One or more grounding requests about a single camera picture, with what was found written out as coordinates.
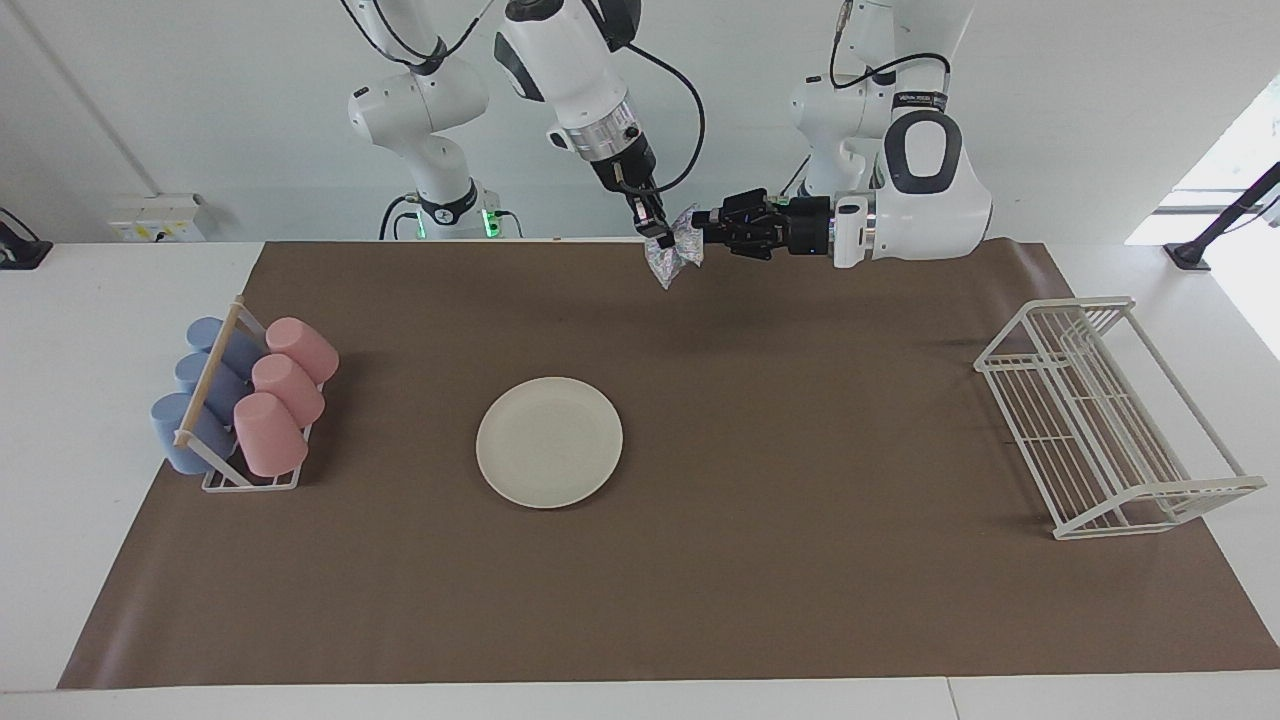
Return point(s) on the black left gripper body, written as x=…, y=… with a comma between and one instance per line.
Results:
x=800, y=225

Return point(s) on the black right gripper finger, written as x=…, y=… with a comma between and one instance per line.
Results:
x=640, y=215
x=662, y=232

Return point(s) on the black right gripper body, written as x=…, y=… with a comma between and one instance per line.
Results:
x=625, y=170

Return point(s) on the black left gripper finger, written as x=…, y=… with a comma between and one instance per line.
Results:
x=735, y=208
x=725, y=240

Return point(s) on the silver foil ball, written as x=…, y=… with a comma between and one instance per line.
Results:
x=668, y=262

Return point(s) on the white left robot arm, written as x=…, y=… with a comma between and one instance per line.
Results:
x=930, y=215

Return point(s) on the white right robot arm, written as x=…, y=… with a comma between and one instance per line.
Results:
x=560, y=60

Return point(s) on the cream round plate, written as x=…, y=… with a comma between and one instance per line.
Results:
x=550, y=442

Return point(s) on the brown table mat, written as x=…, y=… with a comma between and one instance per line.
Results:
x=760, y=600

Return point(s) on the pink plastic cup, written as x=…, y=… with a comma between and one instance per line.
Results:
x=290, y=388
x=302, y=348
x=270, y=435

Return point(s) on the blue plastic cup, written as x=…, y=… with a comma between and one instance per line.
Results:
x=170, y=430
x=240, y=350
x=225, y=388

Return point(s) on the black clamp stand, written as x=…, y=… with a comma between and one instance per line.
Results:
x=1225, y=215

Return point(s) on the white wall outlet box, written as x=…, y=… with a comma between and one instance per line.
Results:
x=155, y=218

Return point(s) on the black desk mount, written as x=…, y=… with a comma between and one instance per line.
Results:
x=20, y=250

